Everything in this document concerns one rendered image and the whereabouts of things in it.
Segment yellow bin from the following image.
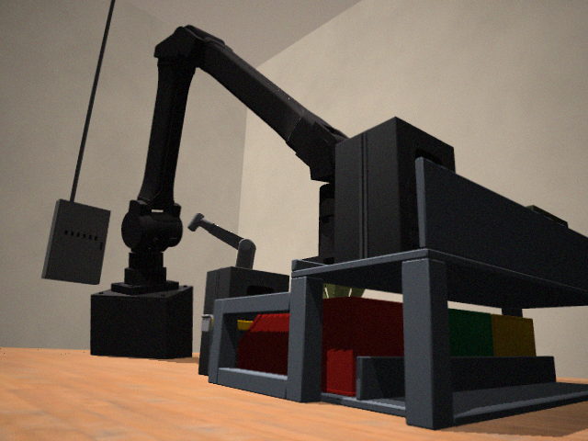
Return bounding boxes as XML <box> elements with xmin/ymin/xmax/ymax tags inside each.
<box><xmin>491</xmin><ymin>314</ymin><xmax>537</xmax><ymax>356</ymax></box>

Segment yellow bar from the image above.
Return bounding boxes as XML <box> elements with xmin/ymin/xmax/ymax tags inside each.
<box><xmin>237</xmin><ymin>321</ymin><xmax>253</xmax><ymax>331</ymax></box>

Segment green open bin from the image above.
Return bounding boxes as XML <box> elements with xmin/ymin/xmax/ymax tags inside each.
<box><xmin>448</xmin><ymin>308</ymin><xmax>494</xmax><ymax>356</ymax></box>

